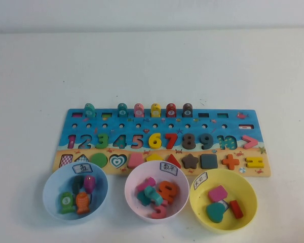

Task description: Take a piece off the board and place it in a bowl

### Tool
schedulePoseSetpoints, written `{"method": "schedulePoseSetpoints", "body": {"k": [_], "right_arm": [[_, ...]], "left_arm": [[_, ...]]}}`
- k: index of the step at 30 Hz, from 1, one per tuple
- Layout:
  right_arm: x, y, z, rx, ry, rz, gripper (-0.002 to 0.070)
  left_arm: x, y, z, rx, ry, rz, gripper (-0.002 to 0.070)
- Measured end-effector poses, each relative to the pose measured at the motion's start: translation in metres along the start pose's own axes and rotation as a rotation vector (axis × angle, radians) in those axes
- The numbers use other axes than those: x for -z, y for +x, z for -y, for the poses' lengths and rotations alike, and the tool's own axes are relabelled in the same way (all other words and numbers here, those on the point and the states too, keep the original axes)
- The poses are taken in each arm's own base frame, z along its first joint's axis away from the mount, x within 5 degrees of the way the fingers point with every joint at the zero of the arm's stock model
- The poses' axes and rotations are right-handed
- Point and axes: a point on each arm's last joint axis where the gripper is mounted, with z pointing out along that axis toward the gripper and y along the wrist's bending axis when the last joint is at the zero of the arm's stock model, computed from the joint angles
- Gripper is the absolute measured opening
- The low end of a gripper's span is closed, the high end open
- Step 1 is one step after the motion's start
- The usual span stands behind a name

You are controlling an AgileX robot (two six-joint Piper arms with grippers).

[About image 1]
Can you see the teal number two piece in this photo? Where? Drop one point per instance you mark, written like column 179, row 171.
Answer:
column 154, row 197

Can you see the yellow number six piece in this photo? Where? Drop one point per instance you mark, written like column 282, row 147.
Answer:
column 152, row 142

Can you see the red number seven piece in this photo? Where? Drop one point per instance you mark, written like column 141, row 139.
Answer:
column 171, row 140

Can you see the yellow pentagon piece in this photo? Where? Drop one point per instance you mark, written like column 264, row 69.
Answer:
column 154, row 157

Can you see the pink trapezoid piece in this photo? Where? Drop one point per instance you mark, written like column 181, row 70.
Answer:
column 135, row 161

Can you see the brown number eight piece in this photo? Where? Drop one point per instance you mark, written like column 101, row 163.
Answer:
column 189, row 146

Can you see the red triangle piece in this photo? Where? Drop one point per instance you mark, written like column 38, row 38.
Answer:
column 172, row 162

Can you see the green number three piece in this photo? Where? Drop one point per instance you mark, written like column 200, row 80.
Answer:
column 104, row 140

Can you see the brown star piece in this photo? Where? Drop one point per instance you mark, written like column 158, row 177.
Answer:
column 190, row 161

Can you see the dark grey number nine piece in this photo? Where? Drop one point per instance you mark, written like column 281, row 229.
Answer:
column 209, row 142

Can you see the pink number one piece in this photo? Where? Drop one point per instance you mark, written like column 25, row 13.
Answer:
column 145, row 183

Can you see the colourful wooden puzzle board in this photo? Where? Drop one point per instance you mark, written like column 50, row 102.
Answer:
column 218, row 122

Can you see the green circle piece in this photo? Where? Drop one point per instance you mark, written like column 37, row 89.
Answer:
column 99, row 160

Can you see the dark grey square piece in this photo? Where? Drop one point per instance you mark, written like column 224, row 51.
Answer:
column 208, row 161

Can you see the orange number ten piece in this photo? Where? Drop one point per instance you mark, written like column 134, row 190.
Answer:
column 167, row 191

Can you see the orange plus sign piece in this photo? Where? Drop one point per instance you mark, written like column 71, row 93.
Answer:
column 230, row 162

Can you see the pink number five piece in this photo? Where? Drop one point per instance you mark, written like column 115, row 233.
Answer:
column 160, row 212

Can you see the pink plastic bowl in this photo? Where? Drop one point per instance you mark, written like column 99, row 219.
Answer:
column 139, row 213

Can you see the pink rectangle piece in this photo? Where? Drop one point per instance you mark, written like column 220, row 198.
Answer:
column 218, row 193

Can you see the pink greater-than sign piece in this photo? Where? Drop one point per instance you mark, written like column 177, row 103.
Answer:
column 252, row 143

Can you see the yellow equals sign piece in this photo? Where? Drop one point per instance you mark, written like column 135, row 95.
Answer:
column 250, row 160

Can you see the blue white diamond piece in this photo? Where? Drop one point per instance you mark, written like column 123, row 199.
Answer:
column 225, row 203

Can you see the teal heart piece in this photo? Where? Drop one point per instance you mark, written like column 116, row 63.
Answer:
column 215, row 212

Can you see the yellow plastic bowl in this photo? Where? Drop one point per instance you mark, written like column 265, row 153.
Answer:
column 245, row 192

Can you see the light blue plastic bowl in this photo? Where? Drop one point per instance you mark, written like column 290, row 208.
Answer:
column 53, row 187

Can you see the red minus sign piece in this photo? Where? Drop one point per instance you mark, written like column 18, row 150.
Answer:
column 236, row 209

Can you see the yellow fish peg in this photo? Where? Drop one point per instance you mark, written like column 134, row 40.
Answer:
column 155, row 110

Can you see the pink fish peg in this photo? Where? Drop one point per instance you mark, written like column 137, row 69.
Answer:
column 138, row 110

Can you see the red fish peg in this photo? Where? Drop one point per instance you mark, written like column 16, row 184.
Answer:
column 171, row 110

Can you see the teal fish peg number four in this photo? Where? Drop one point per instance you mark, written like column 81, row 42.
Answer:
column 122, row 110

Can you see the white paper label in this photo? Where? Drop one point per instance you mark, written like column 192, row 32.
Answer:
column 200, row 180
column 82, row 168
column 169, row 167

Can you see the teal fish peg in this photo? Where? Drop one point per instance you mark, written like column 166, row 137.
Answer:
column 89, row 111

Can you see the purple fish peg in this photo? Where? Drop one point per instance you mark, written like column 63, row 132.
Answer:
column 90, row 184

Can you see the dark grey fish peg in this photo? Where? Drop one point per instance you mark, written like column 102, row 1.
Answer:
column 78, row 184

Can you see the orange fish peg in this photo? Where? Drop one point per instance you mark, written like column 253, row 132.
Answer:
column 82, row 202

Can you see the green fish peg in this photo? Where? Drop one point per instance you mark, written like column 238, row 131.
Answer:
column 66, row 202

